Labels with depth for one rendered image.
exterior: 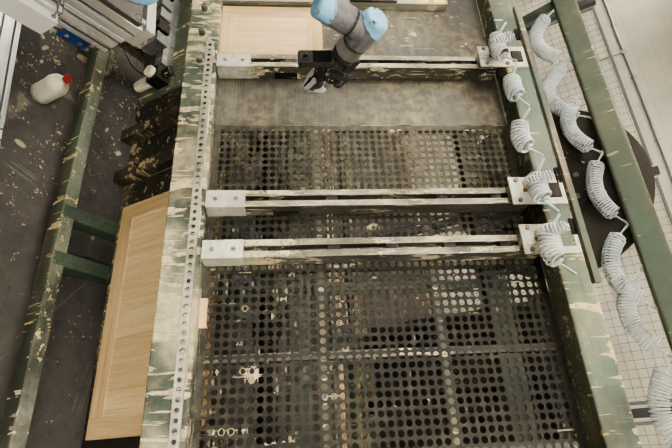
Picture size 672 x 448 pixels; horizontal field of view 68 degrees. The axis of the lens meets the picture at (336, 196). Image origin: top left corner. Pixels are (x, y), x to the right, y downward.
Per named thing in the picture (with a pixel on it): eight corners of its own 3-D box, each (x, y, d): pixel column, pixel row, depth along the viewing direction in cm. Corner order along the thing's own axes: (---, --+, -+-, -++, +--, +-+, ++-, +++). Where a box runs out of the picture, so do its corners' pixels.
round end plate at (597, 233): (442, 136, 249) (619, 78, 215) (446, 141, 253) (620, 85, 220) (470, 292, 212) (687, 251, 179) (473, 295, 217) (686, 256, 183)
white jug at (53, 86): (31, 79, 220) (60, 62, 211) (52, 91, 228) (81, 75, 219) (26, 97, 215) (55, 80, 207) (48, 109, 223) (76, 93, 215)
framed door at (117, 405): (127, 209, 216) (123, 207, 214) (225, 173, 192) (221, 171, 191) (90, 440, 175) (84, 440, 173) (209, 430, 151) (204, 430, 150)
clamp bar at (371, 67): (220, 62, 194) (210, 14, 173) (513, 65, 204) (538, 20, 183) (218, 82, 190) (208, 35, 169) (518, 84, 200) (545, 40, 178)
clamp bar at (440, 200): (210, 195, 168) (197, 157, 147) (548, 191, 177) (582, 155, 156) (207, 222, 163) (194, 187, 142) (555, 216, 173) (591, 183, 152)
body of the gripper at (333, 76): (338, 90, 150) (361, 68, 141) (314, 83, 145) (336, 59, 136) (335, 69, 153) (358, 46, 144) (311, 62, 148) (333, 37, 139)
